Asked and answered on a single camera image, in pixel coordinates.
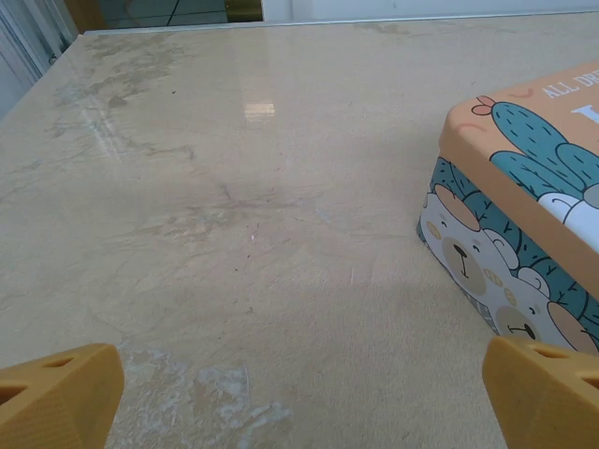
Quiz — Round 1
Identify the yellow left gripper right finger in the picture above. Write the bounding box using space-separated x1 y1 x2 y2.
482 336 599 449

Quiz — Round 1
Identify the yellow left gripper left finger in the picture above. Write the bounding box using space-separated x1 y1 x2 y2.
0 342 127 449

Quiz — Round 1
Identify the illustrated bear tin box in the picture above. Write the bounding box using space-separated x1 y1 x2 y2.
415 59 599 356

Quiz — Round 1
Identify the aluminium table edge bar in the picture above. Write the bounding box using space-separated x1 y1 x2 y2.
82 7 599 37

